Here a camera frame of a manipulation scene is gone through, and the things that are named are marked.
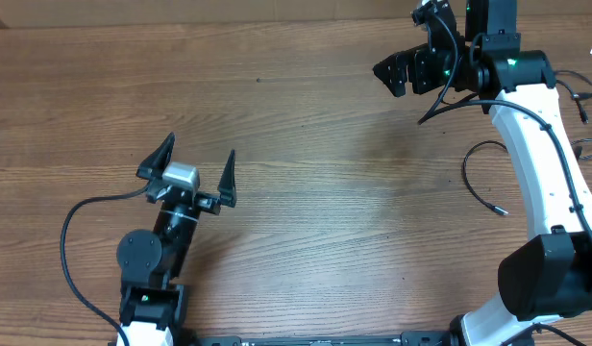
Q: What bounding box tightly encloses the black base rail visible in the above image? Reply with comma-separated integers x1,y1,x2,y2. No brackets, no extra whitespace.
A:
175,330,465,346

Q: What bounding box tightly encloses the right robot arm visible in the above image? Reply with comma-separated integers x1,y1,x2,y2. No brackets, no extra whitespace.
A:
373,1,592,345

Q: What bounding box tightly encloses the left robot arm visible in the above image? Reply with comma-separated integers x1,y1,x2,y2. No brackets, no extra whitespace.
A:
116,134,237,345

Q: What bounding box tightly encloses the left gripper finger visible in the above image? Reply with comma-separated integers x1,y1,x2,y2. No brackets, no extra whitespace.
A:
136,132,176,181
217,149,237,208

